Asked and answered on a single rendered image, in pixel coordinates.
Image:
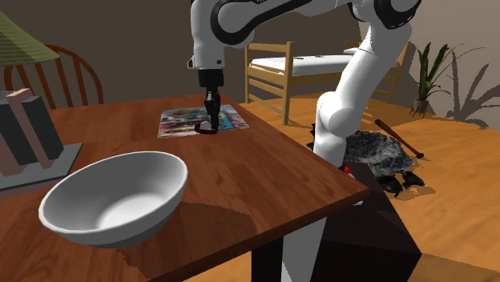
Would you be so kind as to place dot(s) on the colourful magazine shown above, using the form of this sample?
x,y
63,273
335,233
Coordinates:
x,y
179,122

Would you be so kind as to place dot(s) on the wooden bed with white mattress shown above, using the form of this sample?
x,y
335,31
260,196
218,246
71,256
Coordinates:
x,y
289,66

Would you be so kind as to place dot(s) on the green lamp shade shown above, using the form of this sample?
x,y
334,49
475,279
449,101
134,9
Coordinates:
x,y
19,47

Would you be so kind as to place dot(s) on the white bowl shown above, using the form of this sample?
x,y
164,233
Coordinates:
x,y
117,195

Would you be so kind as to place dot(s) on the brown baseball bat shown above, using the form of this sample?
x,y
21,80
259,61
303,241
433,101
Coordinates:
x,y
398,138

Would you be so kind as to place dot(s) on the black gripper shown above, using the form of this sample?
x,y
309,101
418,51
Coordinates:
x,y
211,79

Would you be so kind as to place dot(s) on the dark robot stand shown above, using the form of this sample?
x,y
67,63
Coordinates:
x,y
363,238

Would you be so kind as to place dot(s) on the green potted plant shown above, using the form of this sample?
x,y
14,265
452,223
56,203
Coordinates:
x,y
427,78

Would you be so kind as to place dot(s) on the brown wooden table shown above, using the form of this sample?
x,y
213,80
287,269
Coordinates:
x,y
254,168

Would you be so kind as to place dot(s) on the grey mottled lumpy thing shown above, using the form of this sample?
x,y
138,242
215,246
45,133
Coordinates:
x,y
375,152

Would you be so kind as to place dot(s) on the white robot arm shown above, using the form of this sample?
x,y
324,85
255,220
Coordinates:
x,y
351,93

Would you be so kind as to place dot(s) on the brown wooden chair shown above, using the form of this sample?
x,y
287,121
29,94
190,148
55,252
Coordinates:
x,y
84,74

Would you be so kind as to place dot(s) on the grey and pink book stack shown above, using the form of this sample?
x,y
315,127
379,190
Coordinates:
x,y
31,132

